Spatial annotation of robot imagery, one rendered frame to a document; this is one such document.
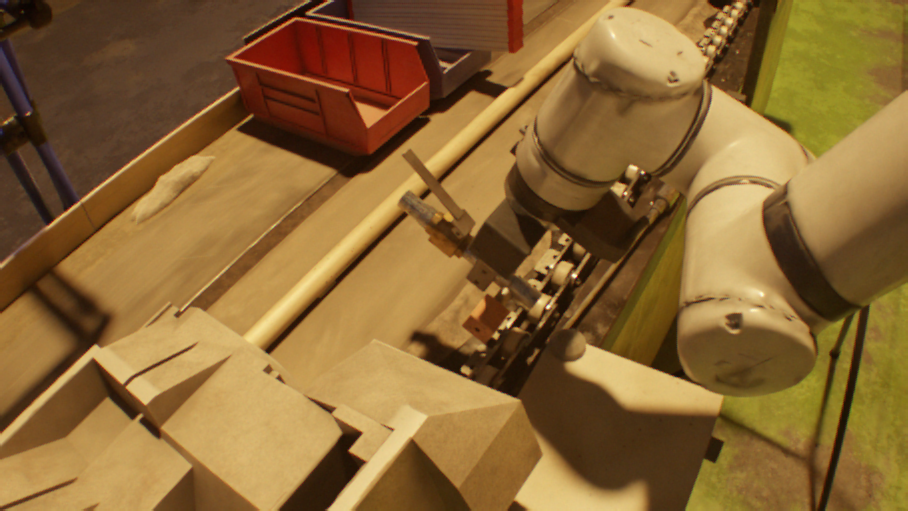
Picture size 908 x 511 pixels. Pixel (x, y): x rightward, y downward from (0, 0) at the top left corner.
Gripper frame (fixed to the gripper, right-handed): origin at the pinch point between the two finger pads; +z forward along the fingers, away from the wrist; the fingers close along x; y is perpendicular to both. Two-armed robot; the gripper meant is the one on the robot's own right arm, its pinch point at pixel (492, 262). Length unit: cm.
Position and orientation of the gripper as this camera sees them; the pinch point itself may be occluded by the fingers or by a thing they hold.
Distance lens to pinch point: 68.1
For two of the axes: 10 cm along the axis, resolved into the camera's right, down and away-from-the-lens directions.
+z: -3.0, 4.8, 8.3
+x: -5.5, 6.2, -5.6
